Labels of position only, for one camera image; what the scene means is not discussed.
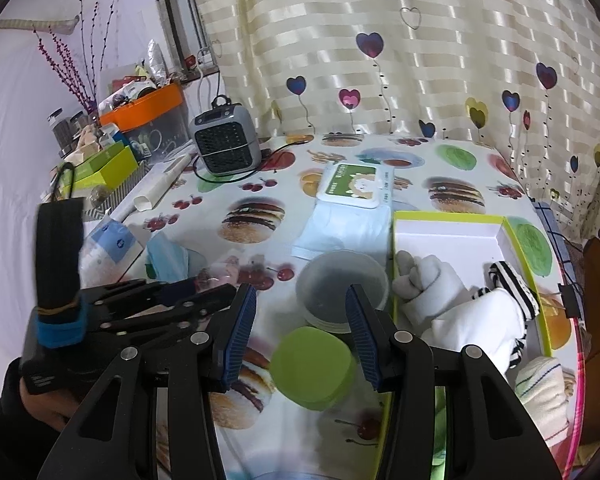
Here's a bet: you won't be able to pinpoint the stack of blue face masks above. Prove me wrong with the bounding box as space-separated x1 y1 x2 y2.
145 234 191 283

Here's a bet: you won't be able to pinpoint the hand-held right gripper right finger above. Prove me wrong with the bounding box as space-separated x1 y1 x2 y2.
344 284 563 480

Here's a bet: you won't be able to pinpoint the light blue plastic package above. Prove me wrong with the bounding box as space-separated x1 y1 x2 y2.
291 204 395 262

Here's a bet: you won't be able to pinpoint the white blue tissue pack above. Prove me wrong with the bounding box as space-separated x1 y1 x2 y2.
79 215 146 291

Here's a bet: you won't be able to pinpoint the grey portable heater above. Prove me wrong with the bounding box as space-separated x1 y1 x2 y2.
189 96 262 177

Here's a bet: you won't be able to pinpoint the black white zigzag tray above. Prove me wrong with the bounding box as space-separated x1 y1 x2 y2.
82 160 153 221

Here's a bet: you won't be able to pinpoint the beige towel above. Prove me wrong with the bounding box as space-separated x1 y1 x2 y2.
514 355 577 448

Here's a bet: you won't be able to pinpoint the pile of assorted packets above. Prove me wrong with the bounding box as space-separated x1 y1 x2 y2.
100 62 181 111

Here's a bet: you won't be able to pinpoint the striped heart print curtain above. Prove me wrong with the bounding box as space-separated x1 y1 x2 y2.
187 0 600 241

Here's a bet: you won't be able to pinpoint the person's left hand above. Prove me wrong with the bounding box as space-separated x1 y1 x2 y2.
20 382 83 433

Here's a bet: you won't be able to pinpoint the white box yellow-green rim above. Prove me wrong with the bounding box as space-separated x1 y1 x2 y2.
389 210 556 480

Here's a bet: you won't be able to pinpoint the white sock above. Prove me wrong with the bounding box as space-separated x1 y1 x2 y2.
405 255 527 378

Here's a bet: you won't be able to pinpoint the clear container orange lid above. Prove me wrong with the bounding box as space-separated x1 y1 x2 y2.
100 82 190 156

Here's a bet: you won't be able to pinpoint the green cardboard box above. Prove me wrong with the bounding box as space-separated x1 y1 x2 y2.
72 147 138 188
62 140 126 171

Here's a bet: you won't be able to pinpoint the food print tablecloth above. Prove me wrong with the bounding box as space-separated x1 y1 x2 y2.
75 132 586 480

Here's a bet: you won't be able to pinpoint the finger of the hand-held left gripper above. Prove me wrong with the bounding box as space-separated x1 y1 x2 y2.
105 285 237 346
82 276 201 318

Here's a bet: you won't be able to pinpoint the grey translucent round container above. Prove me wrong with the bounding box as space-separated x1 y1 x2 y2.
295 251 388 333

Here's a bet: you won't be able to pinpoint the window frame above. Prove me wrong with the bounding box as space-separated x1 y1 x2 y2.
152 0 218 68

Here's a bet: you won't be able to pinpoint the white paper roll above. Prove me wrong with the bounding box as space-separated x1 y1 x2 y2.
134 152 201 211

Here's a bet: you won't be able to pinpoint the purple decorative branches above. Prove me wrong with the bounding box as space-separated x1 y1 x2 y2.
32 0 122 113

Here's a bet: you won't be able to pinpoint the blue checked cloth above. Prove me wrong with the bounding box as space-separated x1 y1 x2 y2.
532 200 568 256

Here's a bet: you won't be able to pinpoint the silver foil bag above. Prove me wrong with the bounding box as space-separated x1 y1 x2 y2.
146 40 170 81

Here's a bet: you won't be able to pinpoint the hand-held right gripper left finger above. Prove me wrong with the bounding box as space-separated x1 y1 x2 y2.
37 284 258 480

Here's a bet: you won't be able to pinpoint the round green lidded container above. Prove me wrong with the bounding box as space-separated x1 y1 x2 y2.
270 326 357 411

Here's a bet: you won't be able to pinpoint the wet wipes pack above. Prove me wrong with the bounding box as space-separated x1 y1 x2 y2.
314 161 397 211

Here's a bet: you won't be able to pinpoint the black binder clip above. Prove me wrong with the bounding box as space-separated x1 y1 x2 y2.
557 282 584 319

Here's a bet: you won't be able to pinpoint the black power cable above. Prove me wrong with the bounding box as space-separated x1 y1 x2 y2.
195 142 301 183

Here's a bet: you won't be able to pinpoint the large striped sock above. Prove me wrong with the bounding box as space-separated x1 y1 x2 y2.
472 287 526 368

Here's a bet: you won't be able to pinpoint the person's left forearm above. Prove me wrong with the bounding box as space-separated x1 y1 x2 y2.
0 360 71 480

